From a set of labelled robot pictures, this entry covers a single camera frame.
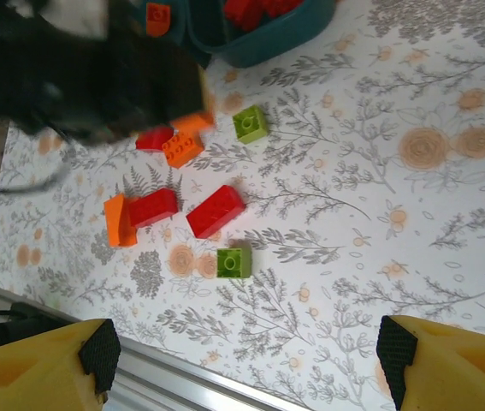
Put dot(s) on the red lego brick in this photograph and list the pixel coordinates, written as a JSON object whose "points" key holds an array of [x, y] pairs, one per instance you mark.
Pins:
{"points": [[153, 208], [282, 5], [152, 139], [216, 212], [244, 13]]}

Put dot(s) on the teal plastic container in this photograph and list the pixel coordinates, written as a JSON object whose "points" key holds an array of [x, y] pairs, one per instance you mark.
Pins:
{"points": [[180, 23], [267, 43]]}

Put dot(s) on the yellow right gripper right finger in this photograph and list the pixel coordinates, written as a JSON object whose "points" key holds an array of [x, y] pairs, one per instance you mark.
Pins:
{"points": [[451, 372]]}

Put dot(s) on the orange lego brick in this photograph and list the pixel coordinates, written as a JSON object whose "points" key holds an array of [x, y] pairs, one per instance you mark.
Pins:
{"points": [[157, 19], [195, 121], [117, 220], [182, 149]]}

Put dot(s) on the dark object under table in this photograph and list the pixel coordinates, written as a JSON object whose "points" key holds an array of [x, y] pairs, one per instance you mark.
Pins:
{"points": [[15, 325]]}

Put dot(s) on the green lego brick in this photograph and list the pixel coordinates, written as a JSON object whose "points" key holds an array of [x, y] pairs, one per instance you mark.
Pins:
{"points": [[249, 124], [233, 263]]}

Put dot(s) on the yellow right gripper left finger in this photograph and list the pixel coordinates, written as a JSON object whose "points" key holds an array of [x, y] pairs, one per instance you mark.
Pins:
{"points": [[32, 372]]}

